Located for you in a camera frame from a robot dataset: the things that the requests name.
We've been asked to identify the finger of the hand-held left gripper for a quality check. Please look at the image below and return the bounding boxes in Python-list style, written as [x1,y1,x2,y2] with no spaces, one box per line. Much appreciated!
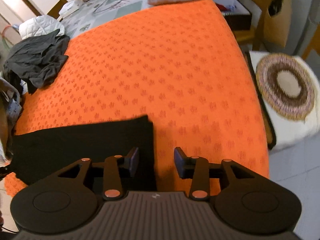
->
[0,164,12,180]

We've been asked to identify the black garment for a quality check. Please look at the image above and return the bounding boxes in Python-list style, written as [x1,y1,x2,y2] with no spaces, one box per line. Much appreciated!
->
[3,67,36,95]
[11,115,157,192]

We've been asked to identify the colourful hula hoop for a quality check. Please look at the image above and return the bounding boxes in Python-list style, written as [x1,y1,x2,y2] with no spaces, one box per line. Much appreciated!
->
[1,24,16,48]

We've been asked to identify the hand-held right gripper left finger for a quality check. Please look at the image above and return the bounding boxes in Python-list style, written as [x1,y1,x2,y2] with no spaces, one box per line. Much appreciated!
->
[42,147,140,201]

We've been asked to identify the brown paper bag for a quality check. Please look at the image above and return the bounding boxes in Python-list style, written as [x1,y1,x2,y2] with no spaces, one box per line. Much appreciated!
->
[263,0,293,48]

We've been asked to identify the white stool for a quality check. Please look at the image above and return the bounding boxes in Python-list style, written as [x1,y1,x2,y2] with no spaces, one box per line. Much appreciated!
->
[246,51,320,152]

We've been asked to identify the dark storage box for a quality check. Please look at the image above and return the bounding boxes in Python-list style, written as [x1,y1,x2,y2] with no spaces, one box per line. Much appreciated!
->
[217,0,253,32]

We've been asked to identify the round woven cushion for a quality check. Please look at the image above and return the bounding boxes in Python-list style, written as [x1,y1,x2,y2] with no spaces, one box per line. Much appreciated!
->
[255,53,316,121]

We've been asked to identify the orange flower-patterned mat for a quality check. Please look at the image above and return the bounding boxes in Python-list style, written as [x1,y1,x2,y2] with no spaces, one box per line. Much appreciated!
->
[4,0,271,198]

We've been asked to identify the green checked tablecloth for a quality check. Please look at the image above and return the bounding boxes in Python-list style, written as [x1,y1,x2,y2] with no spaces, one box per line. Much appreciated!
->
[60,0,208,37]

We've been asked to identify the white cardboard box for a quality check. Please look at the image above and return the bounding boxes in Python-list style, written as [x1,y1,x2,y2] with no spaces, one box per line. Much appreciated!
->
[58,1,81,18]

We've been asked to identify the white quilted cloth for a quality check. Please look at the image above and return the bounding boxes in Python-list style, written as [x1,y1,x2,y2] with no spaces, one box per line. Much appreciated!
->
[18,15,66,40]

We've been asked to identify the dark grey garment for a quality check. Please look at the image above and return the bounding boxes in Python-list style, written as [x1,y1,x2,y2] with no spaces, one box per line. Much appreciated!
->
[3,28,71,89]

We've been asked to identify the light blue jeans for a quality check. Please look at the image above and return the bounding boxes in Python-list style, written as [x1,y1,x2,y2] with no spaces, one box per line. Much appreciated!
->
[0,76,23,161]

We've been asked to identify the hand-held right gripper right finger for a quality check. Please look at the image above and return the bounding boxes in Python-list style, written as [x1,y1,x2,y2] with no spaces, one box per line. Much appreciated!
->
[174,147,266,201]

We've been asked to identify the white power adapter with cable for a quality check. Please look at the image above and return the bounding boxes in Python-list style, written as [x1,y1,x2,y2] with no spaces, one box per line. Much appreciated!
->
[93,0,126,15]

